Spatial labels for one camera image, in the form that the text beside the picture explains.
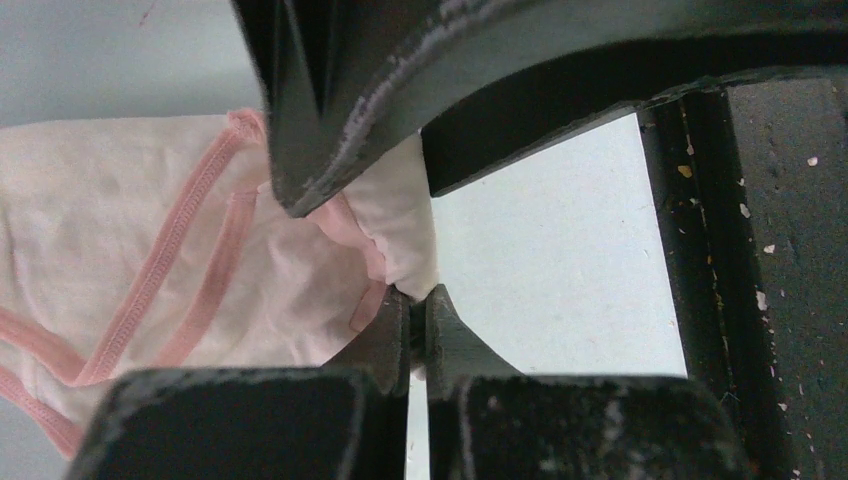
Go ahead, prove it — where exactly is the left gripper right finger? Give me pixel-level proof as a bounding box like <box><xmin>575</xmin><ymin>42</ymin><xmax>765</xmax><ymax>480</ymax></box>
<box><xmin>424</xmin><ymin>284</ymin><xmax>521</xmax><ymax>401</ymax></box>

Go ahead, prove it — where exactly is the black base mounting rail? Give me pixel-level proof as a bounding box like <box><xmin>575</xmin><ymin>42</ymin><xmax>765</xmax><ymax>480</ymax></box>
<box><xmin>638</xmin><ymin>76</ymin><xmax>847</xmax><ymax>479</ymax></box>

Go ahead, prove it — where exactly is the white pink-trimmed underwear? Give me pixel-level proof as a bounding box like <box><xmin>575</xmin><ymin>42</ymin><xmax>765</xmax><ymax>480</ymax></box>
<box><xmin>1</xmin><ymin>109</ymin><xmax>438</xmax><ymax>457</ymax></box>

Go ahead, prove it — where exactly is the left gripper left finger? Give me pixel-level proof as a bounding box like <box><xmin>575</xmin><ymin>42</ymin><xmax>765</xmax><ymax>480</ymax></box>
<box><xmin>324</xmin><ymin>287</ymin><xmax>411</xmax><ymax>397</ymax></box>

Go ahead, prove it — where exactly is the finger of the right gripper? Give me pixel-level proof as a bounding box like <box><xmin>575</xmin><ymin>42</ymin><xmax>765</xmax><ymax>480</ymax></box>
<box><xmin>422</xmin><ymin>32</ymin><xmax>847</xmax><ymax>197</ymax></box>
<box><xmin>233</xmin><ymin>1</ymin><xmax>847</xmax><ymax>217</ymax></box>

